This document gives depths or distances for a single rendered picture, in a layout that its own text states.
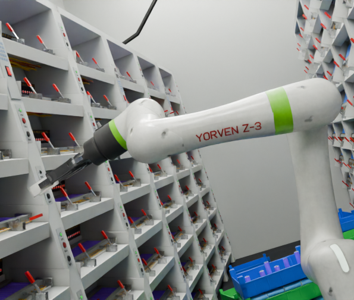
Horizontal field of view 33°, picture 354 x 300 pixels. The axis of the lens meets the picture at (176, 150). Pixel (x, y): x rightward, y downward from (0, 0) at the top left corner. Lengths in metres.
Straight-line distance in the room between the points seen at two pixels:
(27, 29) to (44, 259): 1.13
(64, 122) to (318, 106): 1.34
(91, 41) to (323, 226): 1.98
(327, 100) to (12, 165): 0.87
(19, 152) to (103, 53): 1.49
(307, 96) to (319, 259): 0.39
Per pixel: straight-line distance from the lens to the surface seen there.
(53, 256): 1.86
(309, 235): 1.65
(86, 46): 3.29
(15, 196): 1.88
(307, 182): 1.65
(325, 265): 1.48
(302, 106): 1.47
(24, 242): 1.69
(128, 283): 2.54
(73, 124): 2.54
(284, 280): 2.26
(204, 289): 3.95
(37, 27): 2.64
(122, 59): 3.96
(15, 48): 2.10
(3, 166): 1.70
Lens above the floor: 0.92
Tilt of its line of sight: 2 degrees up
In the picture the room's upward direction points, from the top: 18 degrees counter-clockwise
